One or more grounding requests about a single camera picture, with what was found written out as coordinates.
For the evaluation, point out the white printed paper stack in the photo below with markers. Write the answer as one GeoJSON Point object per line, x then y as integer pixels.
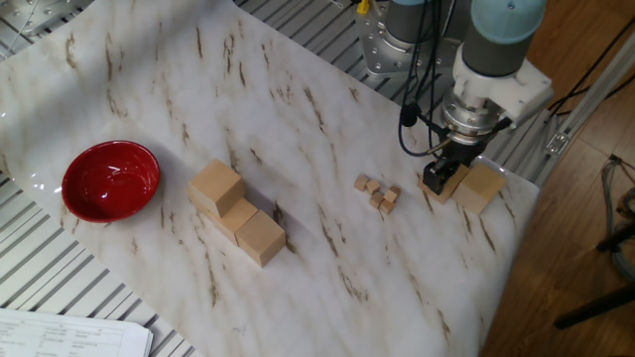
{"type": "Point", "coordinates": [64, 334]}

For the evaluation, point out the large wooden cube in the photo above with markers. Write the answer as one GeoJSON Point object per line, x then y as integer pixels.
{"type": "Point", "coordinates": [260, 238]}
{"type": "Point", "coordinates": [218, 186]}
{"type": "Point", "coordinates": [478, 188]}
{"type": "Point", "coordinates": [454, 186]}
{"type": "Point", "coordinates": [240, 218]}

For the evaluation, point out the yellow plastic piece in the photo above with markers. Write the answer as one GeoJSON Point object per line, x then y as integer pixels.
{"type": "Point", "coordinates": [363, 6]}

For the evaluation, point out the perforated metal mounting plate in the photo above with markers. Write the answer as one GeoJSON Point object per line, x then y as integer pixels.
{"type": "Point", "coordinates": [39, 15]}

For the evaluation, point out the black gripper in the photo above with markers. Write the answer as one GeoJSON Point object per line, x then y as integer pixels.
{"type": "Point", "coordinates": [464, 153]}

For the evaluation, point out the white wrist mount housing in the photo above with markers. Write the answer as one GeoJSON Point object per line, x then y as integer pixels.
{"type": "Point", "coordinates": [526, 91]}

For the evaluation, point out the aluminium frame rail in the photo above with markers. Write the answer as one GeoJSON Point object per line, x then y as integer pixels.
{"type": "Point", "coordinates": [590, 99]}

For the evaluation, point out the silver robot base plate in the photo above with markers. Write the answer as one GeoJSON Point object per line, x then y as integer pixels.
{"type": "Point", "coordinates": [377, 49]}

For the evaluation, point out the black stand legs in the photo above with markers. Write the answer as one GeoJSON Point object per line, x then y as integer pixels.
{"type": "Point", "coordinates": [595, 307]}

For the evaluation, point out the white marble pattern board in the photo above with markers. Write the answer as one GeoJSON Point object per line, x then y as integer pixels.
{"type": "Point", "coordinates": [297, 297]}

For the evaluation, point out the red glossy bowl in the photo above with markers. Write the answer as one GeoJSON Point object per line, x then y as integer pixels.
{"type": "Point", "coordinates": [110, 181]}

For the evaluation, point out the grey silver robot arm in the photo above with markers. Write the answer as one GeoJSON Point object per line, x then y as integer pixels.
{"type": "Point", "coordinates": [496, 39]}

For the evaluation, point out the small wooden cube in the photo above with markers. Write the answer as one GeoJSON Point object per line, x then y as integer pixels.
{"type": "Point", "coordinates": [376, 199]}
{"type": "Point", "coordinates": [372, 187]}
{"type": "Point", "coordinates": [387, 206]}
{"type": "Point", "coordinates": [392, 194]}
{"type": "Point", "coordinates": [360, 182]}

